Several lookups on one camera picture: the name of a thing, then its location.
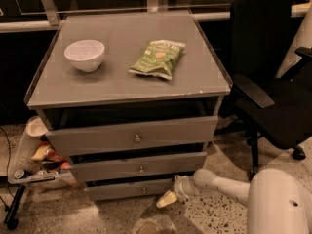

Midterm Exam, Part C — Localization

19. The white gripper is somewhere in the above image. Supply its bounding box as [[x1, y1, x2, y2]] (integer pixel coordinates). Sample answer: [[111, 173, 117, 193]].
[[156, 175, 196, 208]]

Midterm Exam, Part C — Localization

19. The grey bottom drawer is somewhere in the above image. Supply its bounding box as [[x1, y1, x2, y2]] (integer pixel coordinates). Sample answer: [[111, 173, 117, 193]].
[[85, 176, 173, 201]]

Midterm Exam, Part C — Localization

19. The grey drawer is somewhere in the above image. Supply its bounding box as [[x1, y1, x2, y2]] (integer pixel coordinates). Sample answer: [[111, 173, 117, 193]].
[[85, 176, 173, 201], [70, 152, 207, 182], [46, 116, 218, 156]]

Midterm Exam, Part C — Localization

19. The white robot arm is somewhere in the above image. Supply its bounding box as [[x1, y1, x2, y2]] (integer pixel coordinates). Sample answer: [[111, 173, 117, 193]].
[[157, 168, 312, 234]]

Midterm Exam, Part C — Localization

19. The grey middle drawer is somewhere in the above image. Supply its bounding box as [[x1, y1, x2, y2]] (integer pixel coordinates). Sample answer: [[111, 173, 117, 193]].
[[70, 152, 207, 182]]

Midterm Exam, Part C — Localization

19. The grey top drawer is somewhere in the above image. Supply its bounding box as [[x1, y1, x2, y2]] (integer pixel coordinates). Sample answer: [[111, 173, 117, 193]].
[[46, 116, 218, 156]]

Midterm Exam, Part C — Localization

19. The grey drawer cabinet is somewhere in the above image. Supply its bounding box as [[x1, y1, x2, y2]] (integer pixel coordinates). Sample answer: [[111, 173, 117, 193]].
[[25, 15, 230, 187]]

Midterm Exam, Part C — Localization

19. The red snack packet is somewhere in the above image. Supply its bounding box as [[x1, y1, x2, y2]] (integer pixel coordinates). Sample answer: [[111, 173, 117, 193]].
[[46, 150, 65, 163]]

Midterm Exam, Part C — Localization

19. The yellow snack packet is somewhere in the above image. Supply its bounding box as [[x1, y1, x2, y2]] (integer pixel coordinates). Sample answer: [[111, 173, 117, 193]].
[[31, 145, 51, 162]]

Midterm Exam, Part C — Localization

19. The green chip bag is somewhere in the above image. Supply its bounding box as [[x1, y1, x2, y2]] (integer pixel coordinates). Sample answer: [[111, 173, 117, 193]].
[[129, 40, 186, 81]]

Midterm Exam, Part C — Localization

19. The soda can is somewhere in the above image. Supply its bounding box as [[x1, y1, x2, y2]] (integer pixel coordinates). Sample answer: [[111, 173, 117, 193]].
[[14, 169, 26, 179]]

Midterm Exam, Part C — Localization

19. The black bin stand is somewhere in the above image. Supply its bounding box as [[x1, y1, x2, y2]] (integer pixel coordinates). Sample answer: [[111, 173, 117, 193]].
[[4, 184, 25, 230]]

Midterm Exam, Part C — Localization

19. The white ceramic bowl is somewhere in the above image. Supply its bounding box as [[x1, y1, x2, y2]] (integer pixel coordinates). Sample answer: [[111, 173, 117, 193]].
[[64, 40, 105, 72]]

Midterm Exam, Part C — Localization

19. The black office chair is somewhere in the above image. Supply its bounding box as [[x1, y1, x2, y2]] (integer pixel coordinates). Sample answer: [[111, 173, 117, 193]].
[[219, 0, 312, 176]]

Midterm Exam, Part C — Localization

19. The metal railing bar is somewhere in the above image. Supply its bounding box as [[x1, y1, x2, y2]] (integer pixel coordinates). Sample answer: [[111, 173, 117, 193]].
[[0, 0, 312, 35]]

